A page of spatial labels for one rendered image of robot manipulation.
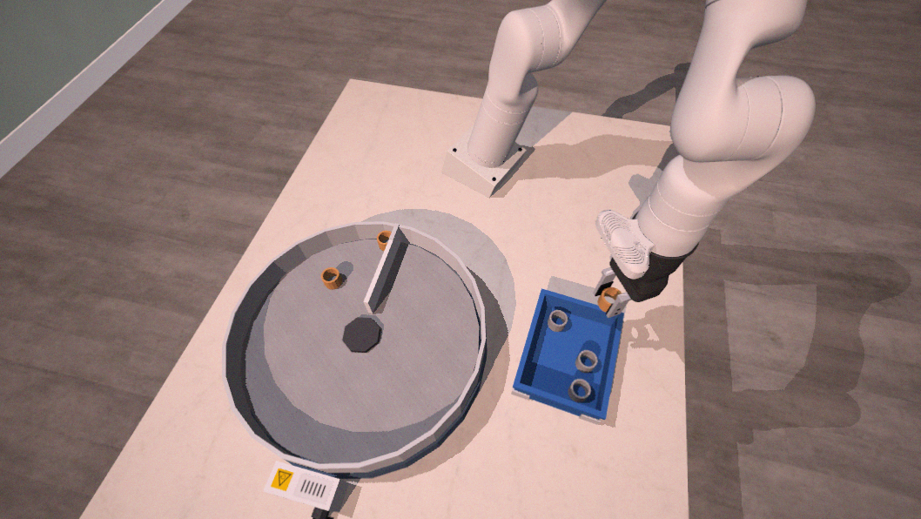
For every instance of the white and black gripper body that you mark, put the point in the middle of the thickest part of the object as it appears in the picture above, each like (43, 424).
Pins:
(645, 251)

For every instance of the bronze bushing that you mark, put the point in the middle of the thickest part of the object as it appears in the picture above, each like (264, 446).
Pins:
(383, 236)
(329, 272)
(608, 292)

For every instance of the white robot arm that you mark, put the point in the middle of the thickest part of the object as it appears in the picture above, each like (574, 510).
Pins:
(717, 120)

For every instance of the blue crate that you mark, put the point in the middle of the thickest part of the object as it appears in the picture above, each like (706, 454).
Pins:
(548, 357)

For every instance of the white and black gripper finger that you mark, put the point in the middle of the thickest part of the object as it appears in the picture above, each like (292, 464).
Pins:
(606, 281)
(619, 304)

